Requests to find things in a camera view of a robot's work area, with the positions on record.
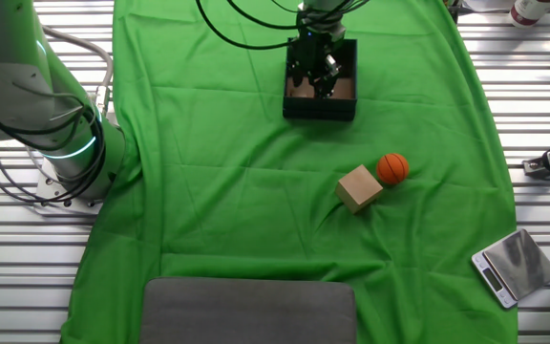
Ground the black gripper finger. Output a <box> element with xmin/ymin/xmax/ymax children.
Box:
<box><xmin>286</xmin><ymin>59</ymin><xmax>305</xmax><ymax>90</ymax></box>
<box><xmin>320</xmin><ymin>53</ymin><xmax>343</xmax><ymax>100</ymax></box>

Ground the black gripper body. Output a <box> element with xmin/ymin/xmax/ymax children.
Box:
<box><xmin>285</xmin><ymin>33</ymin><xmax>349</xmax><ymax>73</ymax></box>

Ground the dark green gift box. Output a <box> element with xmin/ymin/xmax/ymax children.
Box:
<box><xmin>282</xmin><ymin>37</ymin><xmax>358</xmax><ymax>122</ymax></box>

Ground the orange toy basketball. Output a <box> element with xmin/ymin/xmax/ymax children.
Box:
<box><xmin>375</xmin><ymin>152</ymin><xmax>411</xmax><ymax>186</ymax></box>

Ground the large wooden block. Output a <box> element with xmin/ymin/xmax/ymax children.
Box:
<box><xmin>334</xmin><ymin>163</ymin><xmax>384</xmax><ymax>215</ymax></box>

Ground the green cloth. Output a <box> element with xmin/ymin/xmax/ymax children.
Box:
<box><xmin>59</xmin><ymin>0</ymin><xmax>519</xmax><ymax>344</ymax></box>

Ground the white red container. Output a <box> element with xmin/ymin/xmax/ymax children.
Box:
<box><xmin>509</xmin><ymin>0</ymin><xmax>550</xmax><ymax>29</ymax></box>

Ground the grey fabric cushion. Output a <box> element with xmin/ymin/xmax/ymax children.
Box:
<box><xmin>138</xmin><ymin>275</ymin><xmax>358</xmax><ymax>344</ymax></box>

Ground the silver digital scale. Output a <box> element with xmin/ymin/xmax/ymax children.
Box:
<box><xmin>470</xmin><ymin>227</ymin><xmax>550</xmax><ymax>310</ymax></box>

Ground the black cable loop bundle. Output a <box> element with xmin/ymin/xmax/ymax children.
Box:
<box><xmin>0</xmin><ymin>93</ymin><xmax>107</xmax><ymax>206</ymax></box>

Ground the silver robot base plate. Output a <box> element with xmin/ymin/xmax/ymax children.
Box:
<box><xmin>33</xmin><ymin>157</ymin><xmax>107</xmax><ymax>214</ymax></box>

